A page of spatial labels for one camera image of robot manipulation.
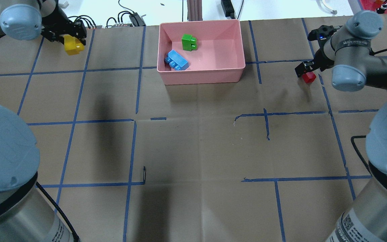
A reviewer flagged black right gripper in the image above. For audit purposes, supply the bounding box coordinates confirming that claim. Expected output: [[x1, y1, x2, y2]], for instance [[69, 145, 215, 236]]
[[294, 50, 332, 78]]

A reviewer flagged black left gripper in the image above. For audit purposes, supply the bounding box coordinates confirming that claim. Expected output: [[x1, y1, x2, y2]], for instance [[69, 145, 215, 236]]
[[41, 17, 87, 45]]

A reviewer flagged red toy block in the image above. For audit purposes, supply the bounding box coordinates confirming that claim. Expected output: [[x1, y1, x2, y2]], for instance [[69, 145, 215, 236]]
[[301, 72, 317, 84]]

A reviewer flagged yellow toy block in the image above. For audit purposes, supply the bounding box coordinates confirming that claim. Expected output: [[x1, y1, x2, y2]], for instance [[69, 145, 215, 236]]
[[63, 34, 85, 55]]

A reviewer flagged green toy block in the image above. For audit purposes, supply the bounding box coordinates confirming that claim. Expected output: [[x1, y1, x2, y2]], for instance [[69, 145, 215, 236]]
[[181, 34, 198, 51]]

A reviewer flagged blue toy block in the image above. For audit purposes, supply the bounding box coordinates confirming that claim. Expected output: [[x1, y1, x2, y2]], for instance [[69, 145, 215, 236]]
[[164, 50, 189, 71]]

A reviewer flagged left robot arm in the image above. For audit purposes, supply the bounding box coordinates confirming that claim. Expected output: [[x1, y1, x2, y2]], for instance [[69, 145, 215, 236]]
[[0, 0, 87, 242]]

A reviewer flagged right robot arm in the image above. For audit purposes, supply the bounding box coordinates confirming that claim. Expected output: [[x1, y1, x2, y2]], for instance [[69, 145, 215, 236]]
[[295, 10, 387, 242]]

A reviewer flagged pink plastic box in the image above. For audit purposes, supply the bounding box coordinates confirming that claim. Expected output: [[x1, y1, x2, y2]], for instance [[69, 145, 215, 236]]
[[157, 19, 246, 85]]

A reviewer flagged black power adapter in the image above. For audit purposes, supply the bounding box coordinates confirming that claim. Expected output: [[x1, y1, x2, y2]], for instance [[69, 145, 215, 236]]
[[220, 0, 235, 19]]

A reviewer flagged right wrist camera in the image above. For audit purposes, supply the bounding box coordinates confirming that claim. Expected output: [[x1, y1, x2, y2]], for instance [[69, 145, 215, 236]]
[[307, 26, 342, 41]]

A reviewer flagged aluminium frame post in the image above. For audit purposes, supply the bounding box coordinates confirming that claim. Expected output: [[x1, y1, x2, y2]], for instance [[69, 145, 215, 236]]
[[187, 0, 203, 21]]

